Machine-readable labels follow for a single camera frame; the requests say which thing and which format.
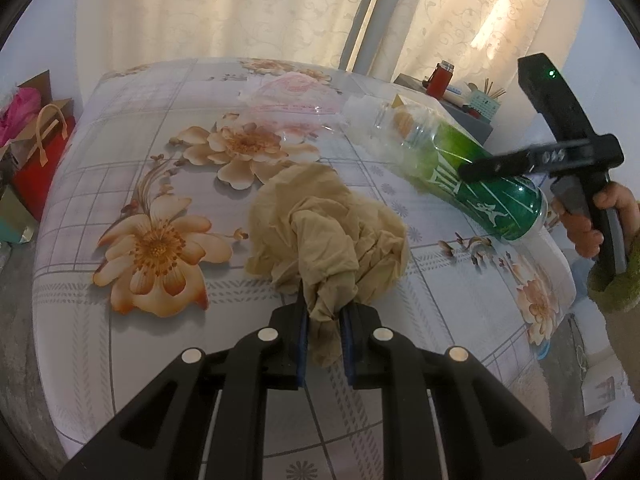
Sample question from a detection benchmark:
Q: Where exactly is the tan paper napkin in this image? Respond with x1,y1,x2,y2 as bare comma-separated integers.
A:
245,162,409,367

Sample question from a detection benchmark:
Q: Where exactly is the cream lace curtain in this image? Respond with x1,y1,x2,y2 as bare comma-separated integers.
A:
76,0,549,89

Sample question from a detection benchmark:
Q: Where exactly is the clear red-printed plastic bag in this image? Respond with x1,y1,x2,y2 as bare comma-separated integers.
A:
239,72,345,130

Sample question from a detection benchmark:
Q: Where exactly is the red thermos flask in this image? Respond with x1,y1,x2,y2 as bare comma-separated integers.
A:
425,60,454,100

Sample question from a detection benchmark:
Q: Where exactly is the green plastic bottle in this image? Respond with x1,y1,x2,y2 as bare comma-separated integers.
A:
371,103,547,242

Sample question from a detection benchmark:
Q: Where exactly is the teal gift bag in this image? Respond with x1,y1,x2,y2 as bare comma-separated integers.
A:
0,185,38,244

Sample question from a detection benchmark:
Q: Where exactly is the grey cabinet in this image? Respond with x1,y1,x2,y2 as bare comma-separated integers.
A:
394,74,494,145

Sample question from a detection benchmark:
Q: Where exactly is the red paper gift bag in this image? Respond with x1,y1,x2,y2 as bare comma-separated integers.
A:
12,102,75,221

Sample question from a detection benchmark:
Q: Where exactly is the pink fluffy item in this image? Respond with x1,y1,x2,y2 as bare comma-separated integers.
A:
0,87,41,146

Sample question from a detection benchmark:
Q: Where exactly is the brown cardboard box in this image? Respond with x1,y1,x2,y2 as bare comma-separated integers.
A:
1,70,75,169

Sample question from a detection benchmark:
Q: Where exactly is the floral tablecloth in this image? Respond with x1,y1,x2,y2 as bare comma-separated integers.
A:
32,58,576,455

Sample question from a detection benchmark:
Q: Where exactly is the green fleece sleeve forearm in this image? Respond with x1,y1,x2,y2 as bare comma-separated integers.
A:
587,235,640,402

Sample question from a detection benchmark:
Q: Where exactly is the yellow cardboard box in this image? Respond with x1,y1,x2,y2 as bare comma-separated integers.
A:
392,94,442,117

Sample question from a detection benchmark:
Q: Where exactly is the teal utensil holder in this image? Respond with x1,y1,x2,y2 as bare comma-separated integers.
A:
468,89,500,122

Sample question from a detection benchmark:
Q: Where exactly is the right hand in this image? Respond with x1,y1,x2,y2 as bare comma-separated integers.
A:
551,182,640,258

